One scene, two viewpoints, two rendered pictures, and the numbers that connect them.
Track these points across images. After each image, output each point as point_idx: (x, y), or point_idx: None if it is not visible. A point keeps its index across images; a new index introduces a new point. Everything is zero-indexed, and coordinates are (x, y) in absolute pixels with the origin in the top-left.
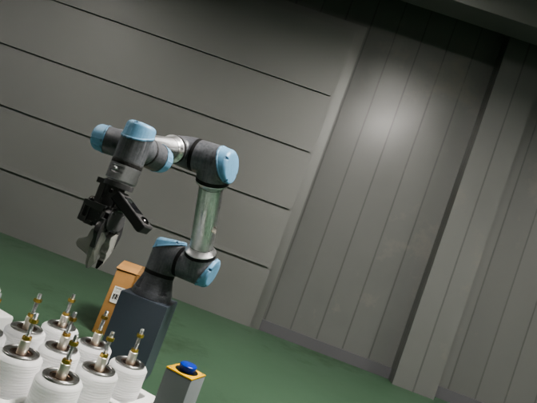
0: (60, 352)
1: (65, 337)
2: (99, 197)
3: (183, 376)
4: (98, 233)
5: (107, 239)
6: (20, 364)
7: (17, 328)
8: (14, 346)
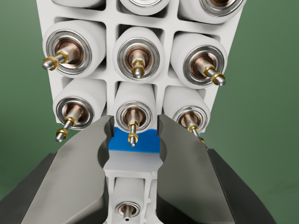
0: (156, 47)
1: (143, 59)
2: None
3: None
4: (256, 208)
5: (106, 198)
6: (223, 47)
7: (149, 118)
8: (198, 80)
